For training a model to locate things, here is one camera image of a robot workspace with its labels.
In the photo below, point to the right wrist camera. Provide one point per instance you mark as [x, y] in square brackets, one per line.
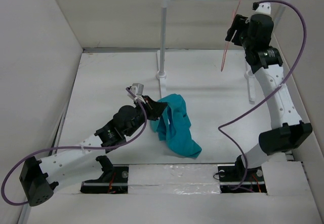
[262, 8]

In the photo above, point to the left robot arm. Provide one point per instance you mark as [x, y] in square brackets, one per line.
[40, 178]

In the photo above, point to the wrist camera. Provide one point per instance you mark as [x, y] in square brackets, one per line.
[262, 8]
[137, 89]

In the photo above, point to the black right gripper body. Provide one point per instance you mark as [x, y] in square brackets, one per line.
[239, 24]

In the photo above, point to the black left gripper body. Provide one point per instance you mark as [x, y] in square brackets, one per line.
[150, 113]

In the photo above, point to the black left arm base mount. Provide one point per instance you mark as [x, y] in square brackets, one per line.
[113, 179]

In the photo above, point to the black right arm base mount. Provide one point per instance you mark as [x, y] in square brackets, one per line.
[229, 177]

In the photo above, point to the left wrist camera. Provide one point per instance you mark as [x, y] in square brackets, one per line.
[137, 89]

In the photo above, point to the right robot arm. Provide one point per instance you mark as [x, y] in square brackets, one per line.
[288, 131]

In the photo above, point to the white clothes rack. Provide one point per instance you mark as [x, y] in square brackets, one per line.
[194, 24]

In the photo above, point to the teal t shirt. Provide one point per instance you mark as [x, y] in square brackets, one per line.
[173, 127]

